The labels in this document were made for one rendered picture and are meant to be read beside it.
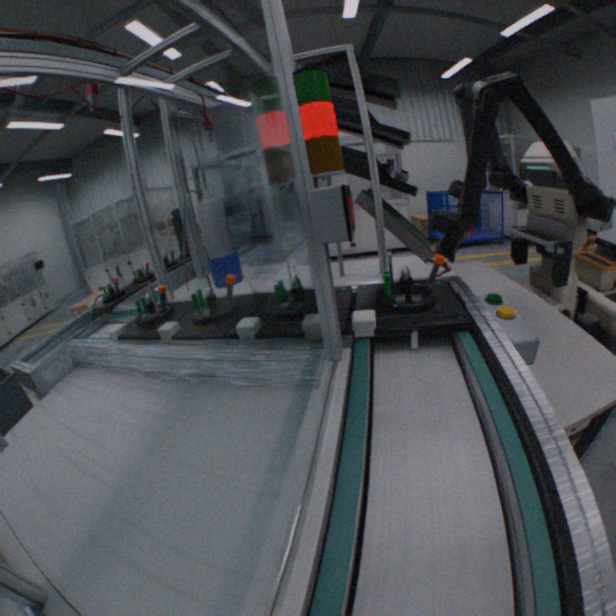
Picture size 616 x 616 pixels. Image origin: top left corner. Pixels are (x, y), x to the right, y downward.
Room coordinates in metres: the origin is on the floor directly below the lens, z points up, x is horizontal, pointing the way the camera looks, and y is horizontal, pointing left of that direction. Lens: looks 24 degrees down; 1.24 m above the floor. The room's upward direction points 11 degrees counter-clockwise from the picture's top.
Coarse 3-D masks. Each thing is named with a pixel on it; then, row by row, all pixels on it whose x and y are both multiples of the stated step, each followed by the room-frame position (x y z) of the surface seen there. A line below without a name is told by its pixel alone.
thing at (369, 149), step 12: (348, 48) 0.74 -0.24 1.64; (360, 84) 0.73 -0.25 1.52; (360, 96) 0.74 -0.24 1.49; (360, 108) 0.74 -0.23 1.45; (372, 144) 0.73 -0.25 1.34; (372, 156) 0.74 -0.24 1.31; (372, 168) 0.74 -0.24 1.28; (372, 180) 0.74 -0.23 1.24; (384, 228) 0.73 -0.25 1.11; (384, 240) 0.73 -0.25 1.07; (384, 252) 0.73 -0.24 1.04; (384, 264) 0.74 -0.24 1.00
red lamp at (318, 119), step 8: (312, 104) 0.37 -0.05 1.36; (320, 104) 0.37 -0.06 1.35; (328, 104) 0.37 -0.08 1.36; (304, 112) 0.37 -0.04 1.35; (312, 112) 0.37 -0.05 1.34; (320, 112) 0.37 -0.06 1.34; (328, 112) 0.37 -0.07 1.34; (304, 120) 0.38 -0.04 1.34; (312, 120) 0.37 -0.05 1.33; (320, 120) 0.37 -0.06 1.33; (328, 120) 0.37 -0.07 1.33; (304, 128) 0.38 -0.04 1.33; (312, 128) 0.37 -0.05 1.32; (320, 128) 0.37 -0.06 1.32; (328, 128) 0.37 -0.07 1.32; (336, 128) 0.38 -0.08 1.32; (304, 136) 0.38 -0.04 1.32; (312, 136) 0.37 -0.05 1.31; (320, 136) 0.37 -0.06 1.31
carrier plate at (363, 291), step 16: (368, 288) 0.65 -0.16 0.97; (448, 288) 0.56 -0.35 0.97; (368, 304) 0.56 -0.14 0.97; (448, 304) 0.48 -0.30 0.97; (384, 320) 0.47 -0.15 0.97; (400, 320) 0.46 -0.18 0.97; (416, 320) 0.45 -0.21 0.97; (432, 320) 0.43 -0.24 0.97; (448, 320) 0.42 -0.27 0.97; (464, 320) 0.40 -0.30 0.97; (368, 336) 0.45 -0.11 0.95; (384, 336) 0.44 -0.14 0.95
